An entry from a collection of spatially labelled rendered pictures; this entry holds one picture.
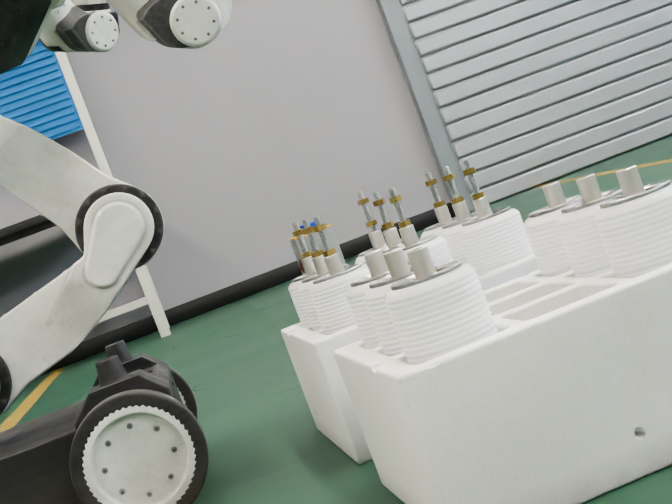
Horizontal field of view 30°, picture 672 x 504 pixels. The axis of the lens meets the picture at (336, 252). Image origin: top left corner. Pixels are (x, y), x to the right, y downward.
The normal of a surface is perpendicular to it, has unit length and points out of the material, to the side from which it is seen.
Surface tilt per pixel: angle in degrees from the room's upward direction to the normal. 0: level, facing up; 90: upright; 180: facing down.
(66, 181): 90
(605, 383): 90
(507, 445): 90
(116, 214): 90
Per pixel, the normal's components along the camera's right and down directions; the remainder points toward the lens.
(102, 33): 0.74, 0.10
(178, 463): 0.14, 0.00
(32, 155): 0.44, 0.27
